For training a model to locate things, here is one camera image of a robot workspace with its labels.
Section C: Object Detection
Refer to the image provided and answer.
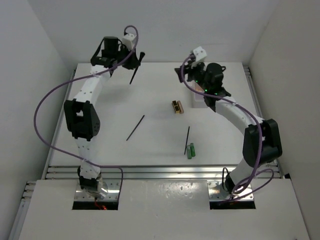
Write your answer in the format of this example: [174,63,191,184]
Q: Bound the metal base plate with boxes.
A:
[74,179,120,202]
[206,180,254,202]

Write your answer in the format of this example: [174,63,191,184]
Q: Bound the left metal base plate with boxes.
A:
[74,179,120,202]

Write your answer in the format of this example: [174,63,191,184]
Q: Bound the black thin pencil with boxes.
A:
[126,115,145,142]
[184,126,190,155]

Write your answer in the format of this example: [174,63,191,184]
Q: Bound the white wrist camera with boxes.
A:
[190,46,207,68]
[121,33,137,51]

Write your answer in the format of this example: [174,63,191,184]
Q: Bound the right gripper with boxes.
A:
[175,59,211,92]

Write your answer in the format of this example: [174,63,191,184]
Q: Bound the green tube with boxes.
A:
[190,143,196,157]
[186,145,192,159]

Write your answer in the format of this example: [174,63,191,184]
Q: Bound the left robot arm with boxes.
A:
[63,33,141,193]

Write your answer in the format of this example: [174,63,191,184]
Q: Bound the rose gold lipstick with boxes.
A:
[177,100,184,114]

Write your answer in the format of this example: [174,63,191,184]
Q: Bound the black gold lipstick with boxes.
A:
[171,100,181,114]

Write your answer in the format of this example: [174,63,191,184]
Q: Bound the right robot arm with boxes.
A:
[174,62,283,195]

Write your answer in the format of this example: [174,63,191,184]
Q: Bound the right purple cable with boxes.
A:
[181,56,275,201]

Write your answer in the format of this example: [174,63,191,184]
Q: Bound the aluminium rail front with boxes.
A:
[44,164,280,180]

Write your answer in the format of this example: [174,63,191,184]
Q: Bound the black small round brush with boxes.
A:
[129,51,146,85]

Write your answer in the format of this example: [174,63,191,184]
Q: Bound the white three-compartment organizer box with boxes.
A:
[192,81,207,109]

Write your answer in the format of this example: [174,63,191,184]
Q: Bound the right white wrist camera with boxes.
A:
[190,46,207,68]

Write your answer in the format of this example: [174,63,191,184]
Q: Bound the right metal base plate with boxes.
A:
[206,180,254,202]

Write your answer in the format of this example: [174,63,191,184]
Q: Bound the purple cable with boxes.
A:
[33,25,139,198]
[181,56,275,201]

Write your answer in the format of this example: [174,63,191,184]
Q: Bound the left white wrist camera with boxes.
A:
[121,33,137,51]

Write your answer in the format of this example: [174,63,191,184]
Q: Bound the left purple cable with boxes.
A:
[33,25,139,198]

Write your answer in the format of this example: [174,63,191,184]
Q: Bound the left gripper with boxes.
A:
[113,45,141,70]

